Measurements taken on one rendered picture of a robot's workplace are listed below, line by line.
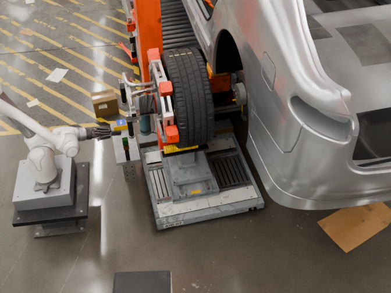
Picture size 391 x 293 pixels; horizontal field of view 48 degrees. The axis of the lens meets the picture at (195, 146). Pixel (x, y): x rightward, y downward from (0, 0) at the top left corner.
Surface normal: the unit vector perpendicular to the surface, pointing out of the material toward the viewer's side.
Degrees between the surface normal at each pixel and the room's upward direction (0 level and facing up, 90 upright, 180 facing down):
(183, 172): 0
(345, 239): 2
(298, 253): 0
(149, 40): 90
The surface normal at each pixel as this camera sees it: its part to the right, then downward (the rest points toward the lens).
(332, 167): -0.15, 0.70
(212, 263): 0.00, -0.69
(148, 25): 0.25, 0.70
